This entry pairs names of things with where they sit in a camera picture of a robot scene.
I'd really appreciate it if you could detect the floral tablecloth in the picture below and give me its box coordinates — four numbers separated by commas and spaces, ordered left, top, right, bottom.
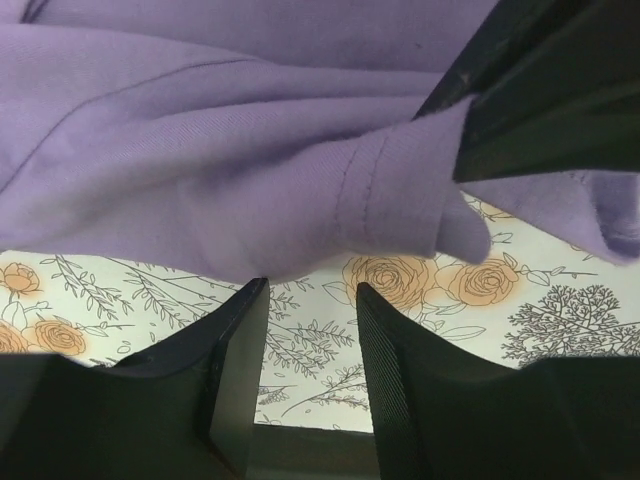
1, 199, 639, 431

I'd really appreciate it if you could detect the purple t shirt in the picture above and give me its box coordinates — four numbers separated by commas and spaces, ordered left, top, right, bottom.
1, 1, 639, 283

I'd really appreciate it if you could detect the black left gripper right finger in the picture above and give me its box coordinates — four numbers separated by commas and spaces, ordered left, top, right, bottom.
356, 283, 639, 479

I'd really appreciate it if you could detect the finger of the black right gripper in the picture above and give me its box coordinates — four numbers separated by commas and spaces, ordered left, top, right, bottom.
453, 1, 639, 183
416, 1, 592, 118

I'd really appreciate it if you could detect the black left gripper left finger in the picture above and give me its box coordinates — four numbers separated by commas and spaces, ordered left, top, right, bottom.
1, 279, 269, 479

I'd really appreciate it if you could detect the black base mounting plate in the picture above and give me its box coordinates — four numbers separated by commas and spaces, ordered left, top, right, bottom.
247, 424, 380, 480

